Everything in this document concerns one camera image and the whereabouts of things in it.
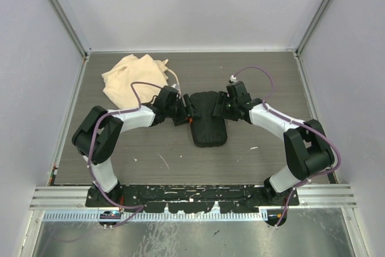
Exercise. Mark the perforated cable tray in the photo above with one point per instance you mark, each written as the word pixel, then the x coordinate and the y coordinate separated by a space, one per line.
pixel 112 216

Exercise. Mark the beige cloth bag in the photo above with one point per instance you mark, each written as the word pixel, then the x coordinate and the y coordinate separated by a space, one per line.
pixel 133 81

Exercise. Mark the aluminium front rail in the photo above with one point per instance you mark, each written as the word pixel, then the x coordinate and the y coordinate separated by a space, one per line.
pixel 76 197

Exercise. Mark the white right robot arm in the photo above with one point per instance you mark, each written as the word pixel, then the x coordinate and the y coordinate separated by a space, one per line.
pixel 306 150

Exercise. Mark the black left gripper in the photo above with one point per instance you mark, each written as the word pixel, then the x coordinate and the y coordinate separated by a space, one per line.
pixel 186 112

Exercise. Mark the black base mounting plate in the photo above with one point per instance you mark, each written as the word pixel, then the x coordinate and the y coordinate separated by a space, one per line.
pixel 195 198

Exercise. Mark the black plastic tool case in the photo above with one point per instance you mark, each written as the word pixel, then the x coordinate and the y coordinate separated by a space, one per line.
pixel 207 130

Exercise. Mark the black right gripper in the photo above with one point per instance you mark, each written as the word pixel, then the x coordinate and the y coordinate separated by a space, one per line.
pixel 222 99

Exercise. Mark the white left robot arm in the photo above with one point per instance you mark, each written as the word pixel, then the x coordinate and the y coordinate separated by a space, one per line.
pixel 97 136

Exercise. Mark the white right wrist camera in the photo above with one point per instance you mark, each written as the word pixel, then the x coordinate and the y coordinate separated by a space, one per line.
pixel 232 79

